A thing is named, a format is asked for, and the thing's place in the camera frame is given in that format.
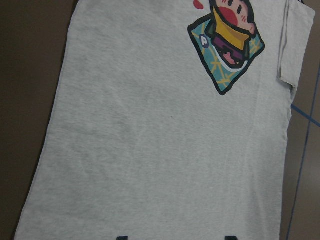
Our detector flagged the grey cartoon print t-shirt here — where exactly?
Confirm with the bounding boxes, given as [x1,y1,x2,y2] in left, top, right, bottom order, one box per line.
[14,0,315,240]

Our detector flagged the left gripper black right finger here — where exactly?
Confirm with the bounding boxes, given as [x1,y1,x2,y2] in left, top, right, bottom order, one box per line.
[224,235,238,240]

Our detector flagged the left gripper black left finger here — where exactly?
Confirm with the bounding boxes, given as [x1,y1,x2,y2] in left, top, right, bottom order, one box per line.
[116,236,129,240]

